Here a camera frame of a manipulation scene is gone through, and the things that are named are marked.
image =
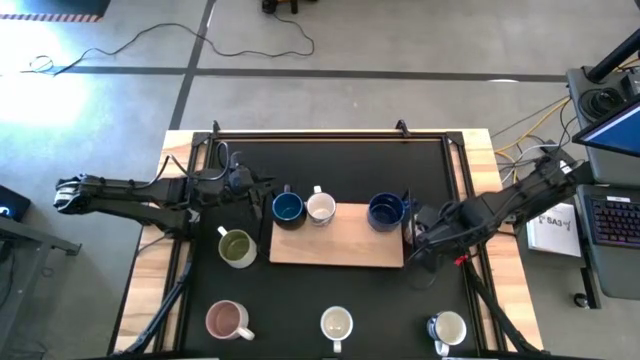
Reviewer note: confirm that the black caster wheel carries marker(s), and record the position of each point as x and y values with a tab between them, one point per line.
580	300

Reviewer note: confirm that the dark navy blue mug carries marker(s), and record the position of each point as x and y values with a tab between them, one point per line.
385	212

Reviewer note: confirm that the black keyboard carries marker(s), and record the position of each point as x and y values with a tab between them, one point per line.
617	220

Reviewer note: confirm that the computer monitor with blue screen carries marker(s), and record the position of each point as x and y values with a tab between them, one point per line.
620	132

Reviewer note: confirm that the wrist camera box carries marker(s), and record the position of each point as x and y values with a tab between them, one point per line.
240	178
429	215

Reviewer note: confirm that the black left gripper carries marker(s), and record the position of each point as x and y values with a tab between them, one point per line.
225	192

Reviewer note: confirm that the wooden rack with black frame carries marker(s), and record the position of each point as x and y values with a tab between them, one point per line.
340	240

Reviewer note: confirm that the white paper booklet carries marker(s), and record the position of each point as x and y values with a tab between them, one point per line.
555	235

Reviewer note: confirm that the cream mug with green inside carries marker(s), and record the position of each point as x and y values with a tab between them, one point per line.
236	247

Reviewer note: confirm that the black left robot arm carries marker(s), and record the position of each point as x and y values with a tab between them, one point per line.
125	195

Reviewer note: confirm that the pale pink mug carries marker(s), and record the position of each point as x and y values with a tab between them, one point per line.
226	320

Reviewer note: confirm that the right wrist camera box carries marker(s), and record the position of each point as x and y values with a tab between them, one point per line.
429	215

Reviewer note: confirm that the hazard striped floor mat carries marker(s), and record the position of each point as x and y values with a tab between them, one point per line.
50	7

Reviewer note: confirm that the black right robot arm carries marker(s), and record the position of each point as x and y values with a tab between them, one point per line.
500	205

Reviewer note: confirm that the dark laptop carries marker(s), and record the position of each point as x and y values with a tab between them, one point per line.
12	202

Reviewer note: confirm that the tall blue floral mug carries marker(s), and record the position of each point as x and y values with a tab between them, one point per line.
447	328

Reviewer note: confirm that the grey equipment cart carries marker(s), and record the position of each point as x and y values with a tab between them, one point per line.
612	170

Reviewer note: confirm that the grey side desk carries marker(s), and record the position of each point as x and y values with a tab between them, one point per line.
30	237

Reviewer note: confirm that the black table mat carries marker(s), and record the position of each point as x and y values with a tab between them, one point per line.
325	165

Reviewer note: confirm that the green patterned white mug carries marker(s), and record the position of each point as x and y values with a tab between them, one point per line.
336	325

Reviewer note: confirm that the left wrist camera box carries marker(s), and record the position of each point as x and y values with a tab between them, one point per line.
240	178

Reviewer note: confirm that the small blue floral mug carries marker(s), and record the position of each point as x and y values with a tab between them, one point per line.
320	208

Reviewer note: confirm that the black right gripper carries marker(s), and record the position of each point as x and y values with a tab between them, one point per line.
437	235

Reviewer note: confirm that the dark mug with teal inside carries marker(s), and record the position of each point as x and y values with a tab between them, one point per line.
288	209

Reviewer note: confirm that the black pole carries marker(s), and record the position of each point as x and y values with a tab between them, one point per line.
615	57

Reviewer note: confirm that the red clip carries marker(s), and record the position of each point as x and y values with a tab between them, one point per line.
460	260

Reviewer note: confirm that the black and orange floor device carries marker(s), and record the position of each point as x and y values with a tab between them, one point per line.
272	6

